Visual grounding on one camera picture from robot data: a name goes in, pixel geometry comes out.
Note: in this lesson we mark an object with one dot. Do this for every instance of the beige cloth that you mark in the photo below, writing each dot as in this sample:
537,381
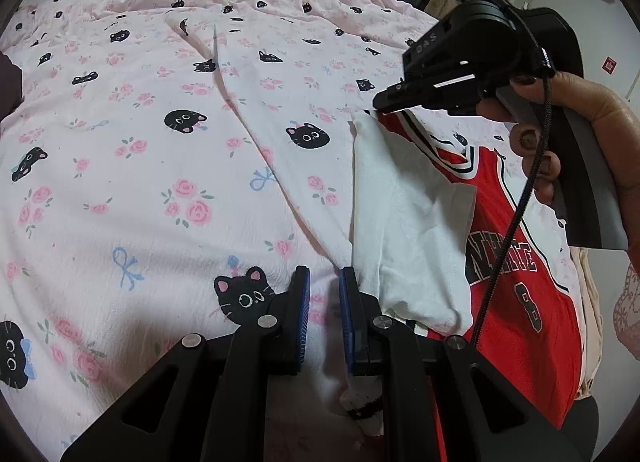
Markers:
592,322

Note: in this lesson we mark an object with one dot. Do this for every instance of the small red wall sticker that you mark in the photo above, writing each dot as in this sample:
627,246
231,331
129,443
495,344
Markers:
609,64

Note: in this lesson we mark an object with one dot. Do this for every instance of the pink cat print blanket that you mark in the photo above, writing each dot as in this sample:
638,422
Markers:
150,242

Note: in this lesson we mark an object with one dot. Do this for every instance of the red and white jersey shirt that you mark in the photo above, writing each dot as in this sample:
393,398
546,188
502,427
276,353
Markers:
495,182

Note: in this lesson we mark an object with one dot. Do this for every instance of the person's right hand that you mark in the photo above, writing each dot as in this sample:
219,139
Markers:
610,117

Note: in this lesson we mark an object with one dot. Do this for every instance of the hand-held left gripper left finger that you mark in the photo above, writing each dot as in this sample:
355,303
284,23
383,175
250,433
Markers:
302,314

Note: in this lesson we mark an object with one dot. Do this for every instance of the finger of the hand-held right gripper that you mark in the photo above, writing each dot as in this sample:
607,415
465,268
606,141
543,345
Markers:
415,95

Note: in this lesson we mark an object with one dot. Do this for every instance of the dark purple cloth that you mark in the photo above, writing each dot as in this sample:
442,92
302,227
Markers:
10,82

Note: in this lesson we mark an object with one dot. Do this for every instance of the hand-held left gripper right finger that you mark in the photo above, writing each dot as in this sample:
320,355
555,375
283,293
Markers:
346,314

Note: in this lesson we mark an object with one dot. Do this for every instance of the person's grey trouser leg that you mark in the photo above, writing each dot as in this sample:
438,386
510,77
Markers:
580,427

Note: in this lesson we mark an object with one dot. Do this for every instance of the person's lace garment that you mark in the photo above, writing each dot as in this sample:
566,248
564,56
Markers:
629,307

